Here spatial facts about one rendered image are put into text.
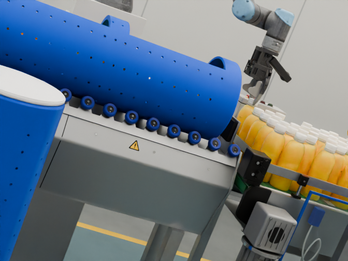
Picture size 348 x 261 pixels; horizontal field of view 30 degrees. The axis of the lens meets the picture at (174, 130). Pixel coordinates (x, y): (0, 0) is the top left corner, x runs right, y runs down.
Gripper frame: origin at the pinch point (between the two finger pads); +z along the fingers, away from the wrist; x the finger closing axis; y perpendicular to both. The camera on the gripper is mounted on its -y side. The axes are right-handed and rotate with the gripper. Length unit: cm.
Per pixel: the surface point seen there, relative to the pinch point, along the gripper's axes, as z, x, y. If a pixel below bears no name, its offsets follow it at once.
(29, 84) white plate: 7, 62, 86
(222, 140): 15.1, 14.9, 11.8
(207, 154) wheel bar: 18.5, 27.8, 20.4
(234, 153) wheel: 15.3, 28.0, 11.8
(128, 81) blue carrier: 4, 31, 55
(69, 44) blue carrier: -1, 30, 76
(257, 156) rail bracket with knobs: 11.3, 40.3, 9.5
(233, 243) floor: 111, -145, -92
